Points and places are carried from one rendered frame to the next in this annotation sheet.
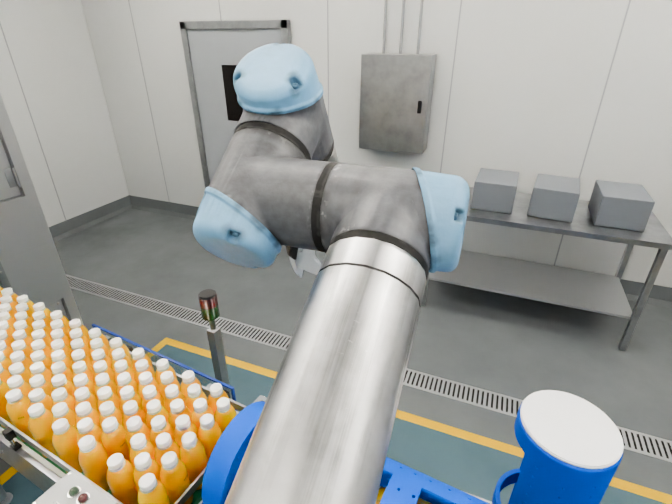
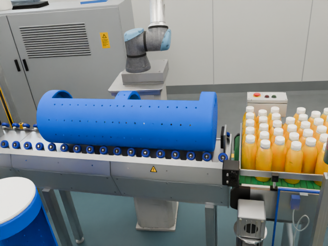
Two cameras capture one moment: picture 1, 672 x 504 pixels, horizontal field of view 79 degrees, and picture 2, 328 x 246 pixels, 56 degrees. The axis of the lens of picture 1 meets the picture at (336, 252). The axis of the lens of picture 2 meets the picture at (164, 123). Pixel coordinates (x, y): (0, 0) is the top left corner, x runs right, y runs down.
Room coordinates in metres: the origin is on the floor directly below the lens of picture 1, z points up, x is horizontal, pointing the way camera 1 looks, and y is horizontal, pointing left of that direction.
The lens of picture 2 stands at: (1.91, -0.24, 1.82)
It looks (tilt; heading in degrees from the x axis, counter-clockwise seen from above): 29 degrees down; 168
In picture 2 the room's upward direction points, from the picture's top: 6 degrees counter-clockwise
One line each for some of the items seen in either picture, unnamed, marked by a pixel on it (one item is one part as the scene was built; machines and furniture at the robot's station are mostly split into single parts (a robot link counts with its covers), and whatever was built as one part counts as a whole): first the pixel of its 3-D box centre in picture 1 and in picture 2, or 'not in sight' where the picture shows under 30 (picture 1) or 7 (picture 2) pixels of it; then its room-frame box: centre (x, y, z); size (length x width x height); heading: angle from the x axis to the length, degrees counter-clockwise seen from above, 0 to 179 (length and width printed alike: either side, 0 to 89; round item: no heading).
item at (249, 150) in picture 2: (227, 425); (249, 156); (0.89, 0.34, 0.99); 0.07 x 0.07 x 0.17
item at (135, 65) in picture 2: not in sight; (137, 60); (0.13, 0.01, 1.27); 0.15 x 0.15 x 0.10
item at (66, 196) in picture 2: not in sight; (70, 210); (0.18, -0.60, 0.31); 0.06 x 0.06 x 0.63; 62
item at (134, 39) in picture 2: not in sight; (135, 41); (0.13, 0.01, 1.38); 0.13 x 0.12 x 0.14; 70
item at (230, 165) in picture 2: not in sight; (231, 173); (0.93, 0.24, 0.95); 0.10 x 0.07 x 0.10; 152
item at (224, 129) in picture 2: not in sight; (223, 140); (0.73, 0.29, 0.99); 0.10 x 0.02 x 0.12; 152
